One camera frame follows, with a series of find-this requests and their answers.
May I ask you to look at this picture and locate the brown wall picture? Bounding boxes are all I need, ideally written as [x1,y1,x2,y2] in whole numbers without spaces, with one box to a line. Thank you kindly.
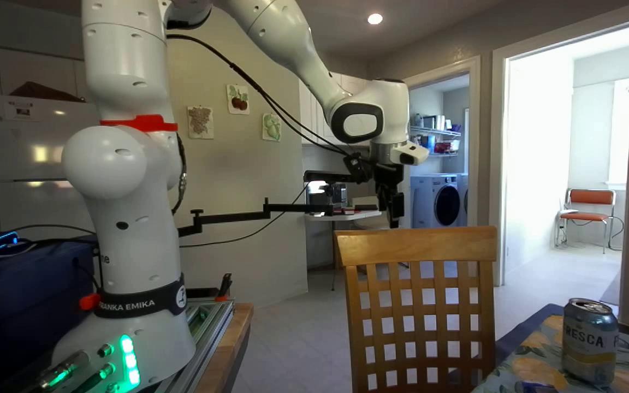
[184,104,216,143]

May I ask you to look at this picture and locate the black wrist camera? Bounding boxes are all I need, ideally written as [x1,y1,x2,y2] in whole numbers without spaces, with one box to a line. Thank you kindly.
[342,151,378,184]

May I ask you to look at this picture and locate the white washing machine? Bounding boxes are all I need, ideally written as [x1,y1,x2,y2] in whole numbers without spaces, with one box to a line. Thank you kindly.
[408,172,470,230]

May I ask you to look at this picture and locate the aluminium rail frame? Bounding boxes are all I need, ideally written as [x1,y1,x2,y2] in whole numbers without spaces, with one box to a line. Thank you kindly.
[159,298,237,393]

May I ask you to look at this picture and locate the orange metal chair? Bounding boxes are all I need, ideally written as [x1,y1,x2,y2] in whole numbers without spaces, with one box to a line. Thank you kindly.
[555,186,618,254]

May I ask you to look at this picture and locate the blue fabric case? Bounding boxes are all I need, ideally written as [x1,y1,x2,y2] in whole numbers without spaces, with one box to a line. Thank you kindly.
[0,230,104,393]

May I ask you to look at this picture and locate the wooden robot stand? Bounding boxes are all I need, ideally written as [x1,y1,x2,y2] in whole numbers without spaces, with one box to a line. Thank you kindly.
[193,301,256,393]

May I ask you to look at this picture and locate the cluttered laundry shelf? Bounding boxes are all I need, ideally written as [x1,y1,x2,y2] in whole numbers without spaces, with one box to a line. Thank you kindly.
[411,111,470,159]

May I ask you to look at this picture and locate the light wooden lattice chair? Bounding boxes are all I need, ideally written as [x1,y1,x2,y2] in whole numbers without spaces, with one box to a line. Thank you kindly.
[335,226,499,393]

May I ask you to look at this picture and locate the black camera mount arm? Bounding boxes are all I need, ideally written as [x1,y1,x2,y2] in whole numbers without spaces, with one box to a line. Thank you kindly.
[178,170,390,238]

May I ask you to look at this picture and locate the green wall picture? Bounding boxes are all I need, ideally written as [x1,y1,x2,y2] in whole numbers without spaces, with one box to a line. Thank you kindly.
[259,109,284,145]

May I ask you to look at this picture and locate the white refrigerator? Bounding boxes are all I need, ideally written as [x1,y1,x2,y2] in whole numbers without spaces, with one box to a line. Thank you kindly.
[0,94,104,235]

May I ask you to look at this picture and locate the silver beverage can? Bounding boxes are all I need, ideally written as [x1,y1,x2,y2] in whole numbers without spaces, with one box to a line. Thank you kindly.
[562,296,620,392]

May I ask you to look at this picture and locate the red wall picture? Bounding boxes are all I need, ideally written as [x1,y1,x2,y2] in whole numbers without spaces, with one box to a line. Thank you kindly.
[225,80,253,115]

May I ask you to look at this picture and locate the lemon print tablecloth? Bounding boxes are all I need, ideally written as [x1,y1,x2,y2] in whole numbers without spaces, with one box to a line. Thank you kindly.
[474,303,629,393]

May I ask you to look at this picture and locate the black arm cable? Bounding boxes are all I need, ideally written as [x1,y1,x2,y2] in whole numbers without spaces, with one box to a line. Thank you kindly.
[165,31,361,159]

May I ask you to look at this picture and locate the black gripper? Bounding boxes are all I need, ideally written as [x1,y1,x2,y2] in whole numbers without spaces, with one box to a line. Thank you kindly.
[372,159,407,231]

